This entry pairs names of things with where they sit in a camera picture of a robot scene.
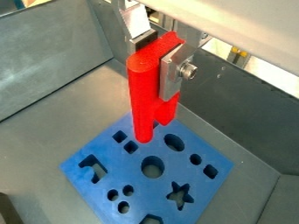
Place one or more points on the red square-circle peg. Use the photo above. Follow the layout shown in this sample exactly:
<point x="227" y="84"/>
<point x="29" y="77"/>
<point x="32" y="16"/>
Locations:
<point x="150" y="108"/>

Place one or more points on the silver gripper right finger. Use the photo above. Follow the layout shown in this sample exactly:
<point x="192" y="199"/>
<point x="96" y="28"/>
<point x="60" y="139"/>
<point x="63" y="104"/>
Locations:
<point x="176" y="67"/>

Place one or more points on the blue shape sorting block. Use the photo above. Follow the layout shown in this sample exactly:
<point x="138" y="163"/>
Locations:
<point x="147" y="183"/>

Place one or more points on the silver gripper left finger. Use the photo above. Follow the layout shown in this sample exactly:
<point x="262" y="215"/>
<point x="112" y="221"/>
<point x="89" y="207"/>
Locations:
<point x="132" y="18"/>

